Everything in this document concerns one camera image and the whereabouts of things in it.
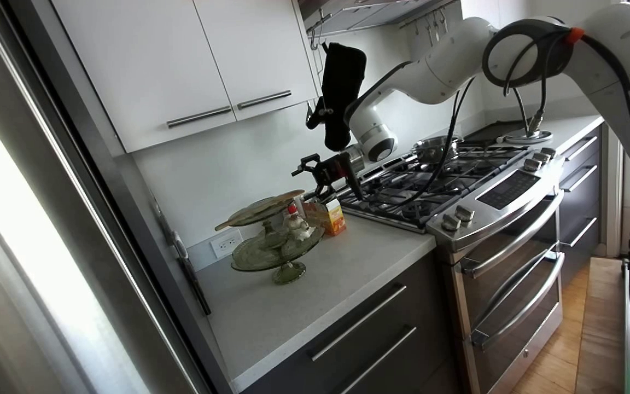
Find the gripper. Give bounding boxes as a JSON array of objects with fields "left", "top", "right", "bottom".
[{"left": 291, "top": 152, "right": 359, "bottom": 202}]

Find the orange carton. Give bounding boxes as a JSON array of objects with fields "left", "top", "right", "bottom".
[{"left": 302, "top": 198, "right": 347, "bottom": 237}]

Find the small bottle with red cap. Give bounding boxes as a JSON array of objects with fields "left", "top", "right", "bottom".
[{"left": 283, "top": 203, "right": 316, "bottom": 242}]

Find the green glass tiered stand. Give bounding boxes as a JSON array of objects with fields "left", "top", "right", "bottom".
[{"left": 230, "top": 197, "right": 326, "bottom": 286}]

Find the black oven mitt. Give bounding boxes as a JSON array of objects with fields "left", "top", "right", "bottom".
[{"left": 320, "top": 42, "right": 368, "bottom": 153}]

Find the stove burner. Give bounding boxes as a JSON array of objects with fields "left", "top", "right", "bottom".
[{"left": 399, "top": 201, "right": 432, "bottom": 220}]

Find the steel pot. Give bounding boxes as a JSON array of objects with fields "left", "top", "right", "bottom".
[{"left": 412, "top": 135, "right": 461, "bottom": 165}]

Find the narrow white cabinet door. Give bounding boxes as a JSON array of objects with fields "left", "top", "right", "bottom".
[{"left": 193, "top": 0, "right": 320, "bottom": 123}]

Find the dark drawer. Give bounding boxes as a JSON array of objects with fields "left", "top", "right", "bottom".
[
  {"left": 558, "top": 205, "right": 603, "bottom": 286},
  {"left": 558, "top": 125, "right": 603, "bottom": 177},
  {"left": 558, "top": 155, "right": 603, "bottom": 230},
  {"left": 315, "top": 323, "right": 460, "bottom": 394},
  {"left": 241, "top": 253, "right": 450, "bottom": 394}
]

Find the range hood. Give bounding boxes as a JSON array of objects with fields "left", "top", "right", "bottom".
[{"left": 297, "top": 0, "right": 461, "bottom": 38}]

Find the white upper cabinet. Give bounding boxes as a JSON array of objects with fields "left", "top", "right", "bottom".
[{"left": 50, "top": 0, "right": 320, "bottom": 154}]

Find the black flat griddle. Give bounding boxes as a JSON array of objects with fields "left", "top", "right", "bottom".
[{"left": 464, "top": 120, "right": 529, "bottom": 144}]

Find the stainless steel gas range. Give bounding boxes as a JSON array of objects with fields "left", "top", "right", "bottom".
[{"left": 336, "top": 121, "right": 568, "bottom": 394}]

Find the metal rod with hooks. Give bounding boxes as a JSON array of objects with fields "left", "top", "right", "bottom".
[{"left": 399, "top": 0, "right": 461, "bottom": 48}]

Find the small oven door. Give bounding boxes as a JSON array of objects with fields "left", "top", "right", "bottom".
[{"left": 456, "top": 190, "right": 565, "bottom": 281}]

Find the wide white cabinet door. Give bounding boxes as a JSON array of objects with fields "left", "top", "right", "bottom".
[{"left": 51, "top": 0, "right": 238, "bottom": 154}]

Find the round silver plate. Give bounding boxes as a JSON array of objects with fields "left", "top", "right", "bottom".
[{"left": 503, "top": 129, "right": 554, "bottom": 145}]

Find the large oven door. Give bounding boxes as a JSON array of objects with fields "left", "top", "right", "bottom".
[{"left": 464, "top": 251, "right": 565, "bottom": 381}]

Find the range bottom drawer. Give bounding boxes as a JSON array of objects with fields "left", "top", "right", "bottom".
[{"left": 483, "top": 303, "right": 564, "bottom": 394}]

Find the stainless steel refrigerator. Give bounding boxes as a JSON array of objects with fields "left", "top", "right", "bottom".
[{"left": 0, "top": 0, "right": 235, "bottom": 394}]

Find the silver cabinet door handle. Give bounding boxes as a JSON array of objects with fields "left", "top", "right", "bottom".
[
  {"left": 236, "top": 89, "right": 293, "bottom": 111},
  {"left": 166, "top": 105, "right": 234, "bottom": 130}
]

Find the white wall socket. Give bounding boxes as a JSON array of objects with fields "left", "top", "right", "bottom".
[{"left": 209, "top": 228, "right": 244, "bottom": 259}]

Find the silver drawer handle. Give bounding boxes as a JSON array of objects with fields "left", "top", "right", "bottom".
[
  {"left": 310, "top": 284, "right": 408, "bottom": 362},
  {"left": 563, "top": 135, "right": 599, "bottom": 161},
  {"left": 561, "top": 217, "right": 599, "bottom": 248},
  {"left": 339, "top": 326, "right": 418, "bottom": 394},
  {"left": 561, "top": 165, "right": 599, "bottom": 193}
]

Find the oven door handle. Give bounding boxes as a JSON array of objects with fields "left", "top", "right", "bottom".
[
  {"left": 470, "top": 252, "right": 566, "bottom": 351},
  {"left": 459, "top": 191, "right": 565, "bottom": 277}
]

